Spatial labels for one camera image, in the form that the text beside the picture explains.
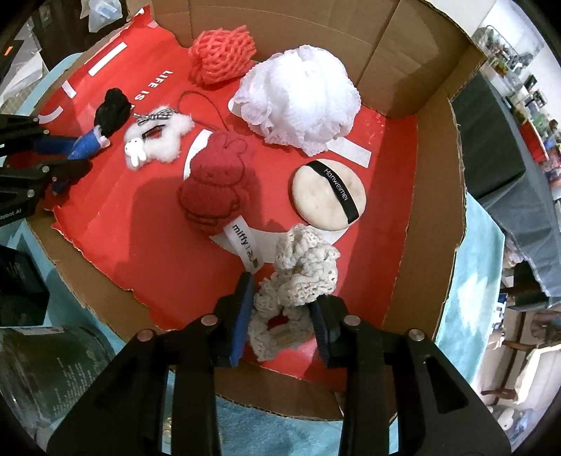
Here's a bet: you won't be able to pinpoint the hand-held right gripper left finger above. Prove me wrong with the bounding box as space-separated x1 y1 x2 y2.
46 271 257 456

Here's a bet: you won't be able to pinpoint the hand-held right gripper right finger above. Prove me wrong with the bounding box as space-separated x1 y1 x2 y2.
307 295 511 456

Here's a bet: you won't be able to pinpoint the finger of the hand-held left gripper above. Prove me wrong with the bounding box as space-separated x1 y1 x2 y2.
0 114 73 155
0 158 93 207

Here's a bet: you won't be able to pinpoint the black-haired doll blue pants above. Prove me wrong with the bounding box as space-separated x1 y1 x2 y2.
52 88 133 194

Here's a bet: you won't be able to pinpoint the beige crochet scrunchie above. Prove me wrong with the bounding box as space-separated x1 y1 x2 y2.
248 223 342 362

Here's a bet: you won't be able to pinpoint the white fluffy bunny keychain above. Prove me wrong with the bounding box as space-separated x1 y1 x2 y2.
123 91 220 171

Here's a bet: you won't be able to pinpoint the beige powder puff black strap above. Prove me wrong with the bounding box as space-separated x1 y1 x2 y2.
291 160 366 231

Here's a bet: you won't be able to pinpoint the red knitted bunny plush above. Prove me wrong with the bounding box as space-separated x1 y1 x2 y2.
177 130 264 273

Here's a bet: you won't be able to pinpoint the cardboard box with red lining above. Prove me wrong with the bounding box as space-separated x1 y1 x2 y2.
26 0 487 422

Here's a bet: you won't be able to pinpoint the black box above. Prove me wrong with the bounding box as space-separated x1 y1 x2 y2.
0 244 50 327

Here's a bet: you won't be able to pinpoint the clear plastic bag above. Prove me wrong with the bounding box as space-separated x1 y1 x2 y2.
88 0 132 31

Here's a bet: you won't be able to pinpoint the red foam net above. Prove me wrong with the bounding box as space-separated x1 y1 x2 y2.
188 25 256 86

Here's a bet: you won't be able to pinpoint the beige chair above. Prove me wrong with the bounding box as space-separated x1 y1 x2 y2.
480 307 561 408

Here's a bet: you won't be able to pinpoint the white mesh bath pouf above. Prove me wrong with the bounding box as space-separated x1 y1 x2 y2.
230 46 361 157

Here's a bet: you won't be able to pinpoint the table with grey cloth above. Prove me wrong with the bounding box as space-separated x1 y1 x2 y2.
451 72 561 299

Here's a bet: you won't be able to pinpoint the row of bottles and jars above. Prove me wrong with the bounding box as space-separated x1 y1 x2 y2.
473 26 561 176

